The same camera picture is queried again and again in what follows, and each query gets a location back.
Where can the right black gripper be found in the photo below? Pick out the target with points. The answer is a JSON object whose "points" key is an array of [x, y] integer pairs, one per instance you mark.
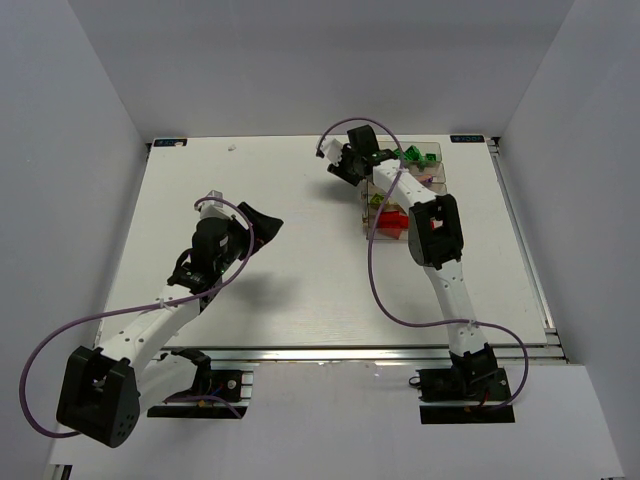
{"points": [[347, 170]]}

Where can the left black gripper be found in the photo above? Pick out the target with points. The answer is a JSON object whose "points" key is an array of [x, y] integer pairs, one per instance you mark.
{"points": [[245, 226]]}

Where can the lime lego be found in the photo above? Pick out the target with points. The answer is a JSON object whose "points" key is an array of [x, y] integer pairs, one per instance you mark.
{"points": [[375, 201]]}

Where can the green long lego brick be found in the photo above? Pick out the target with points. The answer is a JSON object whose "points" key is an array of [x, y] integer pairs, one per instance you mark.
{"points": [[412, 155]]}

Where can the red long lego brick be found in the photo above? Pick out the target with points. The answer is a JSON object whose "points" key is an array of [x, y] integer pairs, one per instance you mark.
{"points": [[393, 219]]}

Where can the red curved lego piece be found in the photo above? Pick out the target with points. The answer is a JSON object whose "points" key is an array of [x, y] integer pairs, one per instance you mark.
{"points": [[391, 233]]}

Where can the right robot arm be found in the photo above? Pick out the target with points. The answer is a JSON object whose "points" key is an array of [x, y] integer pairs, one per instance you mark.
{"points": [[435, 242]]}

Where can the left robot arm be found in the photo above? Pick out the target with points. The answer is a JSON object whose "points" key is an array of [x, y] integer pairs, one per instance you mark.
{"points": [[105, 389]]}

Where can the clear compartment organizer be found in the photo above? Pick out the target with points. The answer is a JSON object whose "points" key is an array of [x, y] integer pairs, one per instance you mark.
{"points": [[428, 183]]}

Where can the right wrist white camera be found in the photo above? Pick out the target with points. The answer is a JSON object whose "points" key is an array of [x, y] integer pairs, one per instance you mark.
{"points": [[331, 150]]}

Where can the wrist white camera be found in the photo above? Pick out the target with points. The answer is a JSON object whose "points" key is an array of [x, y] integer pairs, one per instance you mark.
{"points": [[213, 207], [331, 150]]}

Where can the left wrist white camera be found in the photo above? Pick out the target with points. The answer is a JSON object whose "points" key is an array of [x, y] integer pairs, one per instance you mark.
{"points": [[213, 207]]}

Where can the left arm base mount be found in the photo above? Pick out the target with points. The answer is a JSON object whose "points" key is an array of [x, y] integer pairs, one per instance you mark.
{"points": [[214, 392]]}

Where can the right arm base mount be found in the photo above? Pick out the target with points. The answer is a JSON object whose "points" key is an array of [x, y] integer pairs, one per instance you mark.
{"points": [[444, 399]]}

